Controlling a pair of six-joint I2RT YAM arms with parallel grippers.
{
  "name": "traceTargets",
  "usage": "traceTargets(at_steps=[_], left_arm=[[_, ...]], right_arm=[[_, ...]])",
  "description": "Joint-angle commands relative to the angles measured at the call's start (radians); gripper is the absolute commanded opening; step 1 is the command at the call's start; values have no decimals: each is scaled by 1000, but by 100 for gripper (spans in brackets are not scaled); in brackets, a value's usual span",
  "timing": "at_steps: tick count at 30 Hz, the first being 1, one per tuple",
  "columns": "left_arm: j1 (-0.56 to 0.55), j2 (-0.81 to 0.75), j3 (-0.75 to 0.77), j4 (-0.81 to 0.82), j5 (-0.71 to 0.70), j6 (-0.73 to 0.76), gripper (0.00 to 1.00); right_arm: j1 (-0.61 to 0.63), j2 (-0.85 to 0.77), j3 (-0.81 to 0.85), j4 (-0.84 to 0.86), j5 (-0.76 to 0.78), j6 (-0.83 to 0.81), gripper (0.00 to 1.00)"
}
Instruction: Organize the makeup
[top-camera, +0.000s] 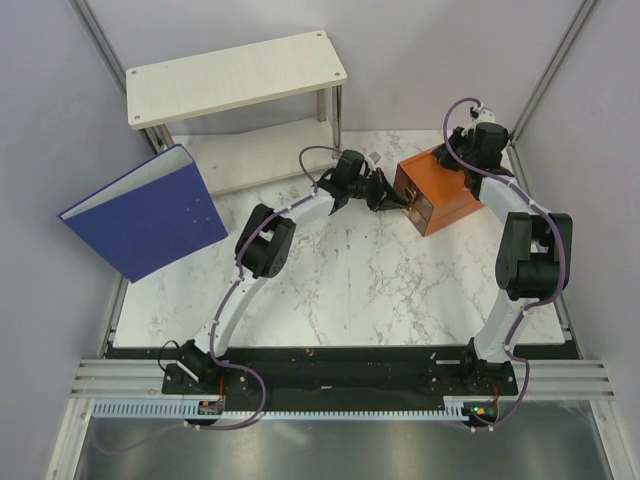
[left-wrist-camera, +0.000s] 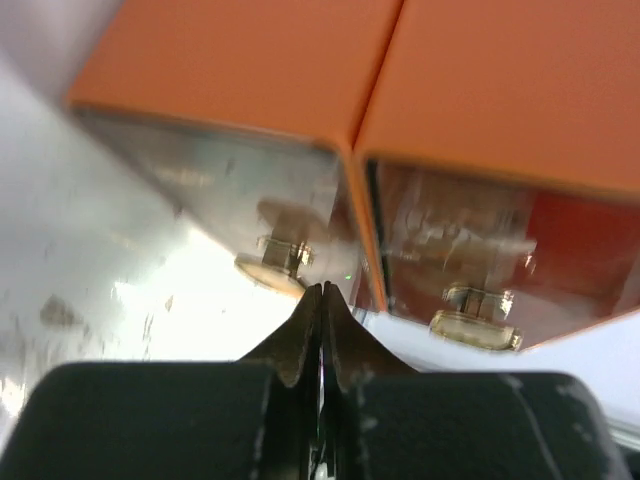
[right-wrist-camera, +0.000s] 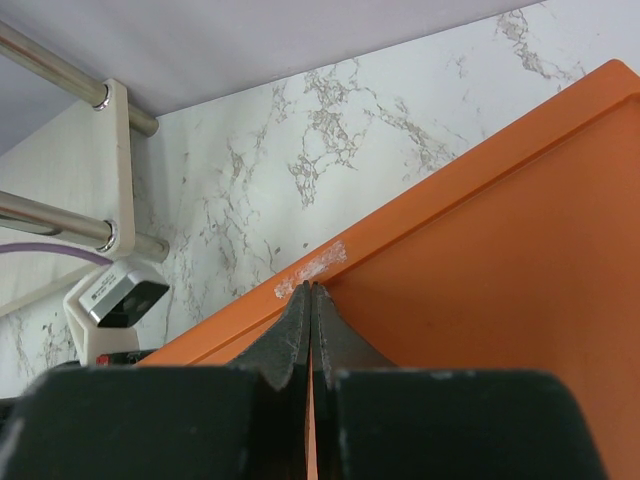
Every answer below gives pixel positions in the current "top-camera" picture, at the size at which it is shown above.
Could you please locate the white two-tier shelf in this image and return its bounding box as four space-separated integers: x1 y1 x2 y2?
126 30 348 195

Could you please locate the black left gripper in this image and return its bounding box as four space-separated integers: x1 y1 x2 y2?
348 169 408 214

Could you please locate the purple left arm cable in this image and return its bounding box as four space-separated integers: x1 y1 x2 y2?
92 144 351 456

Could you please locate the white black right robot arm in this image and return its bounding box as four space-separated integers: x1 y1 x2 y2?
393 115 573 394

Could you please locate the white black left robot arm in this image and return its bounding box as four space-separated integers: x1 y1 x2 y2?
176 150 409 393

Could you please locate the orange drawer organizer box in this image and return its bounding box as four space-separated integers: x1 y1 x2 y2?
394 148 483 236

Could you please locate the transparent drawer with gold knob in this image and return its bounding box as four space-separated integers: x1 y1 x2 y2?
403 199 433 236

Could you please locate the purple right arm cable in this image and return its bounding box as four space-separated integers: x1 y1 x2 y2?
443 97 569 434

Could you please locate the blue ring binder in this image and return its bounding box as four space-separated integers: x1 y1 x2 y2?
58 144 228 283

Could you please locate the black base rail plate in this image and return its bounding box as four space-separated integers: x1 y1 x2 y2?
107 345 589 412

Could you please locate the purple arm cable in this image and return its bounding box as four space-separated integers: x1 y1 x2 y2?
443 97 569 434
92 144 351 456

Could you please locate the light blue cable duct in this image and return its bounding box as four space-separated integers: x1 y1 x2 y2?
92 399 499 421

